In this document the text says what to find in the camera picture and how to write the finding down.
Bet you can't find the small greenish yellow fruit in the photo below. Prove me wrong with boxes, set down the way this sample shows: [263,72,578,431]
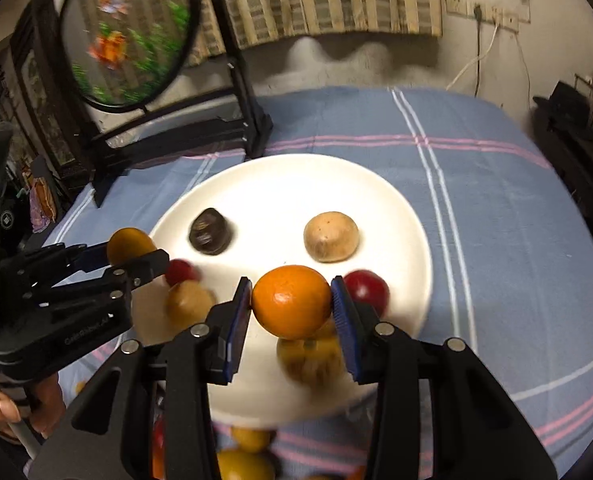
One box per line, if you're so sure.
[231,426,272,453]

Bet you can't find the pale yellow passion fruit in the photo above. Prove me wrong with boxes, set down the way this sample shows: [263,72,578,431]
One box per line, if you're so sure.
[165,281,216,333]
[303,211,360,263]

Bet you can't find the white power cable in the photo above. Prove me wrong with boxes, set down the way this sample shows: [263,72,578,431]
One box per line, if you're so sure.
[447,22,502,91]

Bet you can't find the green orange mandarin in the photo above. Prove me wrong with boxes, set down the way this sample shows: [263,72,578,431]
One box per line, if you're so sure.
[216,449,277,480]

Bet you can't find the orange purple bag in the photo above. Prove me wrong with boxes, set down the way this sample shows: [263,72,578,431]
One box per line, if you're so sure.
[26,160,60,233]

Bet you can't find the white oval plate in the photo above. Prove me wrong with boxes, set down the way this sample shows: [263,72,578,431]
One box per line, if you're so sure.
[131,154,433,423]

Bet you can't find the red tomato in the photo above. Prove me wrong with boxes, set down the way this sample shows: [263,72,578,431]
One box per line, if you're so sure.
[164,259,200,286]

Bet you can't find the black hat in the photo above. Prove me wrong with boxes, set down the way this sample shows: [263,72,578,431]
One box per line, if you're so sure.
[533,80,593,126]

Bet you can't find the black wooden chair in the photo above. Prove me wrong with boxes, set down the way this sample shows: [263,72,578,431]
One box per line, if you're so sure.
[14,0,273,208]

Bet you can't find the black wrinkled passion fruit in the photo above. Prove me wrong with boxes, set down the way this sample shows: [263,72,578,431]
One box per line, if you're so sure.
[187,207,234,255]

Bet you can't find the blue plaid tablecloth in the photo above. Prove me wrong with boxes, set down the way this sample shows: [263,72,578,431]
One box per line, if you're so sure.
[24,86,593,480]

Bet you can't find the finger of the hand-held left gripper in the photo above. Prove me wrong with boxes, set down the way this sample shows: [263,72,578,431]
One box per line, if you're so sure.
[1,242,111,291]
[26,250,170,311]

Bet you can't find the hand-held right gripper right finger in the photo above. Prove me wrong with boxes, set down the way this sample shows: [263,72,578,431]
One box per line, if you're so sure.
[331,275,560,480]

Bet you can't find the white wall outlet strip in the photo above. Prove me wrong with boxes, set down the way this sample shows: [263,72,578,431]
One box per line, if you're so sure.
[445,0,532,36]

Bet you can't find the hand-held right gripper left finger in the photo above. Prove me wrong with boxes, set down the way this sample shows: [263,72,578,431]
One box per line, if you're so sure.
[29,276,254,480]

